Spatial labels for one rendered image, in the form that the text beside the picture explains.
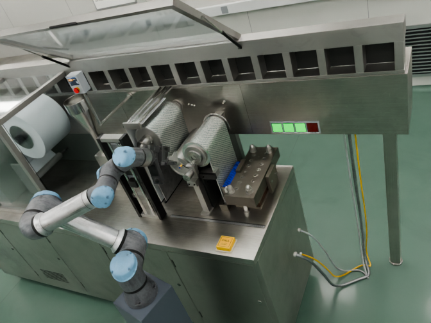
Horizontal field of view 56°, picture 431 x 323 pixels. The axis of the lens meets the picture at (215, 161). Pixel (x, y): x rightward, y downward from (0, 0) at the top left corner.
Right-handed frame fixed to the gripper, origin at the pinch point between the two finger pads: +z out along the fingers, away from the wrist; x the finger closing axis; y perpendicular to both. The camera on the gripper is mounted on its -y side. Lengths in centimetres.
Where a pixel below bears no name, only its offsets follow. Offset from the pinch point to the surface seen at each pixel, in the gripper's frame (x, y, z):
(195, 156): -1.7, 3.9, 15.3
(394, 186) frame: -82, -8, 92
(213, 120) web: -2.3, 22.5, 29.6
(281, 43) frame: -41, 54, 19
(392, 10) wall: -61, 144, 247
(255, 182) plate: -23.4, -7.8, 37.2
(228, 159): -6.6, 3.2, 39.1
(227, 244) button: -18.0, -36.5, 19.6
